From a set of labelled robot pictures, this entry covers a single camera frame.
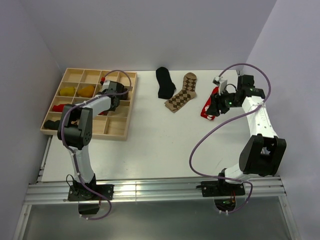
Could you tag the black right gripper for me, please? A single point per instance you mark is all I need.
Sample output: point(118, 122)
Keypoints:
point(216, 104)

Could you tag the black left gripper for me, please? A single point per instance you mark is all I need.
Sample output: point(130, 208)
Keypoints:
point(111, 109)

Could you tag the brown argyle sock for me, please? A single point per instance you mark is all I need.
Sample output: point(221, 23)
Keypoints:
point(187, 93)

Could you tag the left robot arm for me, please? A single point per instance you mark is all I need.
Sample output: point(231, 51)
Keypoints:
point(76, 126)

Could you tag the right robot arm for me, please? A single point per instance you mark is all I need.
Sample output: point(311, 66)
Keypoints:
point(263, 153)

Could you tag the wooden compartment tray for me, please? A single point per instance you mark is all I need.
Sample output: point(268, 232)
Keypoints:
point(114, 125)

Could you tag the rolled orange sock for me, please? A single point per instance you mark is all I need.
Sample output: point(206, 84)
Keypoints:
point(86, 92)

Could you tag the rolled yellow sock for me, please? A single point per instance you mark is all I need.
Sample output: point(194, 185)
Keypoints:
point(67, 91)

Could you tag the rolled red sock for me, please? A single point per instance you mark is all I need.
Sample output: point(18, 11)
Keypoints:
point(58, 108)

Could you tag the rolled black sock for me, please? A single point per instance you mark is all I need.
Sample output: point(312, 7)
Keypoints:
point(52, 125)

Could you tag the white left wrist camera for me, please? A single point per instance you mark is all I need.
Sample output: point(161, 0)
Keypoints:
point(104, 83)

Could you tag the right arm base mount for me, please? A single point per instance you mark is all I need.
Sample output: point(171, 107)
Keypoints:
point(224, 194)

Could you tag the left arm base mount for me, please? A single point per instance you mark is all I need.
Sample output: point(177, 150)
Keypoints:
point(88, 202)

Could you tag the aluminium frame rail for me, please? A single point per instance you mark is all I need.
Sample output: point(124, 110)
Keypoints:
point(148, 190)

